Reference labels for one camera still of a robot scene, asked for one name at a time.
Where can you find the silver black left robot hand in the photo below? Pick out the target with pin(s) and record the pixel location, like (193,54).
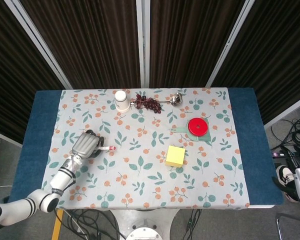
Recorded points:
(86,145)

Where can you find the small red white tube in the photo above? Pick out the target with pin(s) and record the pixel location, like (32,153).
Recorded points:
(107,148)

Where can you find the yellow cube block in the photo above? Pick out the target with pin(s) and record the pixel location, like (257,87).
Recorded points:
(175,156)

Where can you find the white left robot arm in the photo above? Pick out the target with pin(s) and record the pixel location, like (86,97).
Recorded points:
(61,177)

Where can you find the floral print tablecloth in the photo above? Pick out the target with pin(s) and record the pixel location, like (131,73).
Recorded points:
(150,180)

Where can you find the black and white sneaker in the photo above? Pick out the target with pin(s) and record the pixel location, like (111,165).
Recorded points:
(286,173)

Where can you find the black power strip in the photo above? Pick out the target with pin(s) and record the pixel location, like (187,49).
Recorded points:
(277,153)

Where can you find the white paper cup stack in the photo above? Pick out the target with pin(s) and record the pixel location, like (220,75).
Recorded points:
(122,102)

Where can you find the blue felt table cover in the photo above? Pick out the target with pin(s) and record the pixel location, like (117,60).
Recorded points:
(35,117)

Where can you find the dark red grape bunch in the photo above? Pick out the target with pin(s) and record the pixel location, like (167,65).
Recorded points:
(150,103)

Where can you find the stainless steel ladle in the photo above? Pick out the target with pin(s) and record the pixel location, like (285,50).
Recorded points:
(176,98)

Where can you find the dark pleated partition panel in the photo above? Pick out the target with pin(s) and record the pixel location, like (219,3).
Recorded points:
(190,37)
(10,75)
(277,50)
(90,37)

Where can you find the mint green hand brush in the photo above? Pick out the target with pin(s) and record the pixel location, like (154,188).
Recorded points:
(202,138)

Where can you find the red round disc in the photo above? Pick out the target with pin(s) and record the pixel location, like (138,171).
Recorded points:
(198,127)

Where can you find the grey metal tube frame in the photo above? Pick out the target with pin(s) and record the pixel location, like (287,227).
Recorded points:
(280,227)

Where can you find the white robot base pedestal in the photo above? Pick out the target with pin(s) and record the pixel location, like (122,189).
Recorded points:
(143,233)

